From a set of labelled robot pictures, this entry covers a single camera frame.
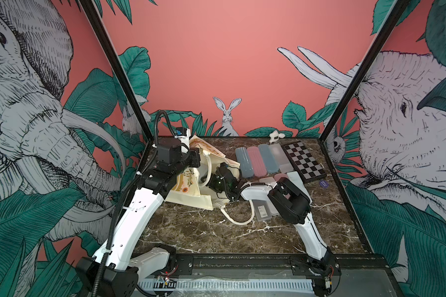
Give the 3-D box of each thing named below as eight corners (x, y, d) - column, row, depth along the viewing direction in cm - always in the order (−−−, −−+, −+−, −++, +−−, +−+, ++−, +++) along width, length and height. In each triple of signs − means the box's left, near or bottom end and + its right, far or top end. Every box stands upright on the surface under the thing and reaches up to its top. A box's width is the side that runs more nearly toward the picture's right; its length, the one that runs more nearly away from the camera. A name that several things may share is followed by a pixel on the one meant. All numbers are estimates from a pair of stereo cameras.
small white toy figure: (270, 144, 119) (271, 139, 115) (265, 139, 122) (266, 134, 118) (283, 138, 122) (285, 133, 119) (278, 133, 125) (279, 128, 122)
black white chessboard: (302, 183, 102) (304, 180, 99) (279, 148, 118) (281, 145, 116) (325, 176, 105) (328, 173, 102) (300, 143, 121) (301, 140, 119)
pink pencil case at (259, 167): (255, 177, 104) (256, 175, 102) (246, 148, 118) (247, 146, 116) (267, 175, 105) (268, 173, 103) (257, 147, 119) (257, 145, 117)
